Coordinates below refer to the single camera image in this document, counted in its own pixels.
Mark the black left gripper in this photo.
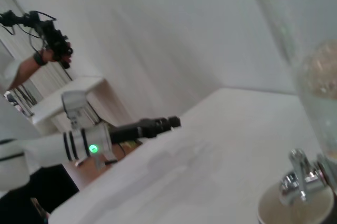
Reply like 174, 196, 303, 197
108, 115, 182, 144

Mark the chrome faucet with lever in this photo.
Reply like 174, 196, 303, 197
278, 149, 337, 207

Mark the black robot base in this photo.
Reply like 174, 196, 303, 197
0, 164, 80, 224

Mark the person's forearm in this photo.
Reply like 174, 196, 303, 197
9, 56, 44, 90

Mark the person's hand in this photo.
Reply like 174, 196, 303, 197
41, 41, 72, 64

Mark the white side table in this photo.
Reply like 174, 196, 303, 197
29, 76, 134, 136

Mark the black wristwatch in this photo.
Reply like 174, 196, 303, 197
33, 52, 48, 66

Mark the glass water dispenser jar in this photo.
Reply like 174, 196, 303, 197
244, 0, 337, 161

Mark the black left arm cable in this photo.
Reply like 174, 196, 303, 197
104, 141, 134, 166

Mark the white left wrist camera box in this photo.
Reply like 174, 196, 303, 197
61, 90, 103, 130

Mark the black handheld controller with cables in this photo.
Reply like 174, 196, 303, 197
0, 10, 74, 70

